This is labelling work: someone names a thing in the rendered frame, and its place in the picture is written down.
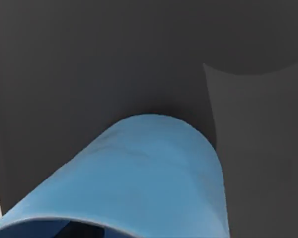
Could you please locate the blue cup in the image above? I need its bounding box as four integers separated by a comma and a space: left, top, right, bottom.
0, 113, 230, 238

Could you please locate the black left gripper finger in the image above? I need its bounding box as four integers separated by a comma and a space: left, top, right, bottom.
53, 221, 106, 238

